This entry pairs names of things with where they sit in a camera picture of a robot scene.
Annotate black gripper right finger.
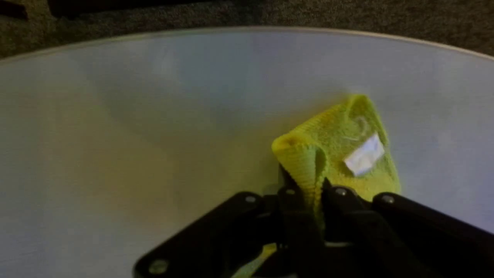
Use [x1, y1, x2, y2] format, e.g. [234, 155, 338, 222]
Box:
[322, 181, 494, 278]

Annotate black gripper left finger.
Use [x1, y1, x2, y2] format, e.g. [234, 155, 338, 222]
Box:
[132, 169, 324, 278]

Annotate yellow microfiber towel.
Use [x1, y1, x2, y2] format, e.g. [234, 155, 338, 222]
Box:
[230, 93, 402, 278]

